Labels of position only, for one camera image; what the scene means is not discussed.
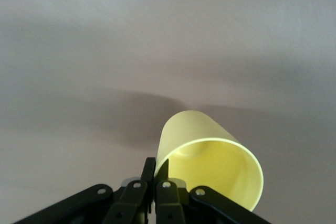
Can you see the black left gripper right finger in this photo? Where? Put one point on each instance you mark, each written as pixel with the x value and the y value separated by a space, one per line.
pixel 178 203

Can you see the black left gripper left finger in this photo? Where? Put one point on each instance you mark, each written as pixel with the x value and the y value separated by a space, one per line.
pixel 131 197

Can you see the yellow cup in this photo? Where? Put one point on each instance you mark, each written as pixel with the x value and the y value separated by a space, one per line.
pixel 210 161

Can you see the brown table cover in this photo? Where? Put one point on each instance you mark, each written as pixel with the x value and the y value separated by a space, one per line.
pixel 105 64

